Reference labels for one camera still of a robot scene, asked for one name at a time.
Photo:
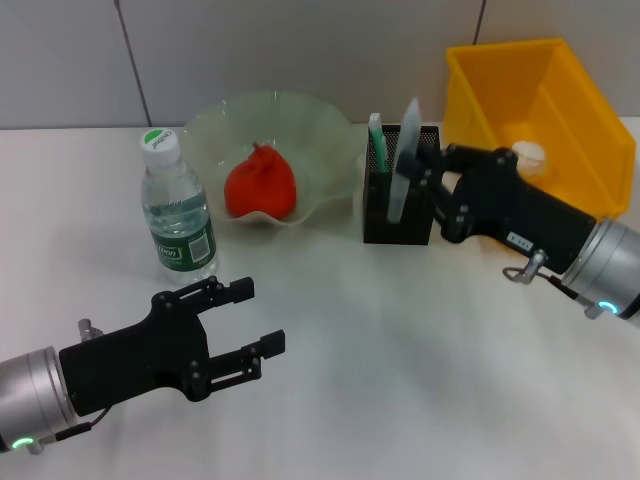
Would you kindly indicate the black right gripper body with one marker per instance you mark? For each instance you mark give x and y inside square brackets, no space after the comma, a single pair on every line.
[515,210]

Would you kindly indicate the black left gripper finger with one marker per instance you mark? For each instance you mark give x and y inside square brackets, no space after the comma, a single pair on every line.
[242,289]
[272,342]

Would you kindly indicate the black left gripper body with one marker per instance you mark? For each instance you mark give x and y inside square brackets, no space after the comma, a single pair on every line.
[135,360]

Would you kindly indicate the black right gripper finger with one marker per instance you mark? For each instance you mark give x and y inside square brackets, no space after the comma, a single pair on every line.
[460,156]
[430,187]

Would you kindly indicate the white paper ball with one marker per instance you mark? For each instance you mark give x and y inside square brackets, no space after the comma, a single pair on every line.
[530,155]

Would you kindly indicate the grey pen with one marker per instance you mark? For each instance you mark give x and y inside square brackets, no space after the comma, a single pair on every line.
[407,130]

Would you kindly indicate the green utility knife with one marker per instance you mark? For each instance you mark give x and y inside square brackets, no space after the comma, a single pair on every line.
[377,145]

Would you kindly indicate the clear green-label water bottle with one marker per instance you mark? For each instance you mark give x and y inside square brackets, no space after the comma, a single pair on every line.
[177,225]

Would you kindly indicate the red-orange toy orange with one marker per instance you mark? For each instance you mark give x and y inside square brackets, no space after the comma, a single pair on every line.
[260,185]

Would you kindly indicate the black mesh pen holder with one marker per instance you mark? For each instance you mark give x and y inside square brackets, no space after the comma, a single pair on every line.
[380,220]

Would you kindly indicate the green frosted glass fruit bowl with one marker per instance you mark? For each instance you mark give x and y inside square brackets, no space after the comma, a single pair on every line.
[315,135]

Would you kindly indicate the yellow plastic storage bin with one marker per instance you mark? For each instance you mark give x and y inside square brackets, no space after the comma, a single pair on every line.
[565,100]

